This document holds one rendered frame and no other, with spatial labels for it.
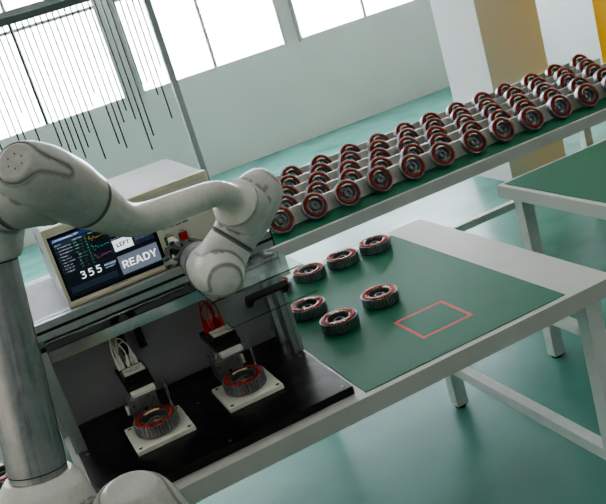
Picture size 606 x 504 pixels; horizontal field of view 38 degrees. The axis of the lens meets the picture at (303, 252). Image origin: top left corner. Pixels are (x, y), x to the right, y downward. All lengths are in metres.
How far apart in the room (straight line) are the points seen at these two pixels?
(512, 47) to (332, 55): 3.68
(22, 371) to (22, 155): 0.37
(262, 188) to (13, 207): 0.62
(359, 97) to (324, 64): 0.53
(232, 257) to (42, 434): 0.54
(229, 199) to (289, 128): 7.35
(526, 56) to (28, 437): 4.87
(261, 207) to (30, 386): 0.61
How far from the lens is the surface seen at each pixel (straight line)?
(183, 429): 2.20
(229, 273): 1.83
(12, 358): 1.54
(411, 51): 9.73
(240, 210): 1.83
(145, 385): 2.26
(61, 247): 2.22
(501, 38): 5.87
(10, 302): 1.53
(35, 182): 1.39
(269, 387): 2.25
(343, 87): 9.36
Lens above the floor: 1.75
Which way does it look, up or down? 18 degrees down
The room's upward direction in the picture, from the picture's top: 17 degrees counter-clockwise
